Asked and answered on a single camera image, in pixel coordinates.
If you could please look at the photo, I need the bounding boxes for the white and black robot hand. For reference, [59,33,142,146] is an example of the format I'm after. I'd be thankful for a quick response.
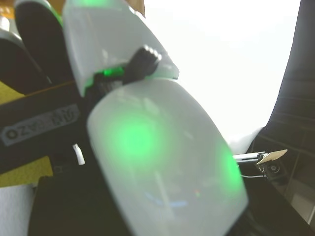
[0,0,249,236]

